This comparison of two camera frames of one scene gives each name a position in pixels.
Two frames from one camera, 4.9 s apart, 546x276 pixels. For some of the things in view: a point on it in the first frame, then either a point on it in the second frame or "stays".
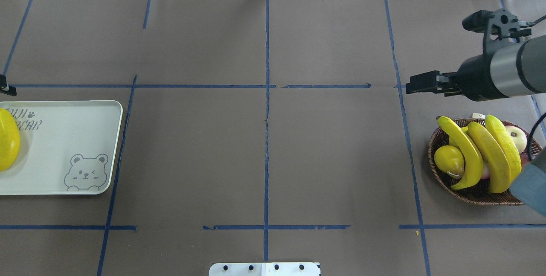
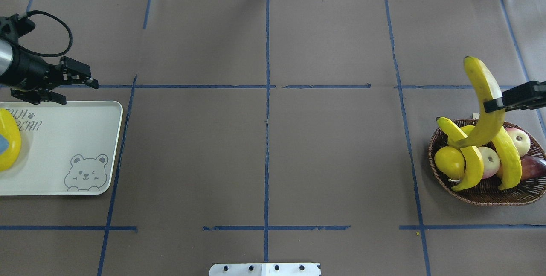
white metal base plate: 265,269 stays
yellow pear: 450,159 stays
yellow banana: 10,140 stays
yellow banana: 497,160 → 490,123
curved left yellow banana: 473,157 stays
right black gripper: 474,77 → 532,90
